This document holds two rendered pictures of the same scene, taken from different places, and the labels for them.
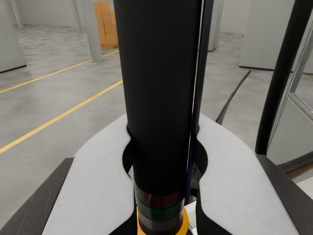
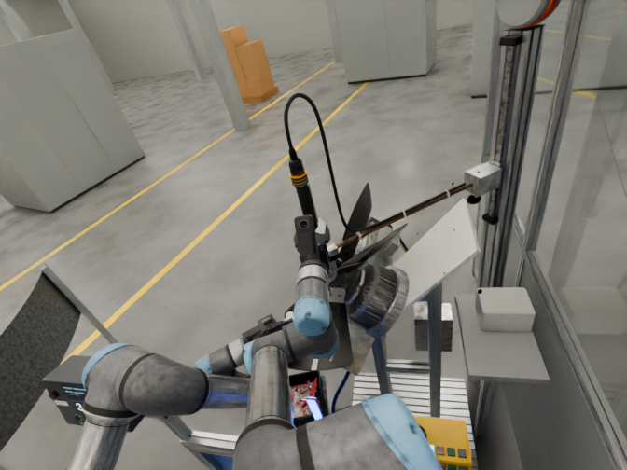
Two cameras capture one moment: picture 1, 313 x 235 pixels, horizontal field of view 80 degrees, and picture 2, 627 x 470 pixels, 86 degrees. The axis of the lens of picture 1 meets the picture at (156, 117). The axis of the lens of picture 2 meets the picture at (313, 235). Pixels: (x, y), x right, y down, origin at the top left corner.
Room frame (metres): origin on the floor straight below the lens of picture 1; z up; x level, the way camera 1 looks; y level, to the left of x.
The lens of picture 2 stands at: (-0.69, -0.13, 2.02)
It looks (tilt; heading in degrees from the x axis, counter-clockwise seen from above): 36 degrees down; 10
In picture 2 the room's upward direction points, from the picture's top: 15 degrees counter-clockwise
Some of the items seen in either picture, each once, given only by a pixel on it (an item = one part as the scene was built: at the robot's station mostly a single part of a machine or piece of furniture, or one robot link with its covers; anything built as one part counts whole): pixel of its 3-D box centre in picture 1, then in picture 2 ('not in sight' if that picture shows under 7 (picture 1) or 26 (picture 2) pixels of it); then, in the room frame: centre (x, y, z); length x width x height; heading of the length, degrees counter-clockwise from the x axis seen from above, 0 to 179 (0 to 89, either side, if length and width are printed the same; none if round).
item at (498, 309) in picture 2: not in sight; (502, 306); (0.16, -0.61, 0.92); 0.17 x 0.16 x 0.11; 79
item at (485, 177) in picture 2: not in sight; (483, 178); (0.34, -0.57, 1.37); 0.10 x 0.07 x 0.08; 114
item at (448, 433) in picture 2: not in sight; (434, 446); (-0.32, -0.23, 1.02); 0.16 x 0.10 x 0.11; 79
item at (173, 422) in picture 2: not in sight; (174, 423); (-0.17, 0.59, 0.96); 0.03 x 0.03 x 0.20; 79
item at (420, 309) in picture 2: not in sight; (432, 327); (0.24, -0.37, 0.73); 0.15 x 0.09 x 0.22; 79
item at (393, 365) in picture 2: not in sight; (408, 366); (0.18, -0.24, 0.56); 0.19 x 0.04 x 0.04; 79
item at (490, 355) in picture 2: not in sight; (495, 334); (0.10, -0.56, 0.85); 0.36 x 0.24 x 0.03; 169
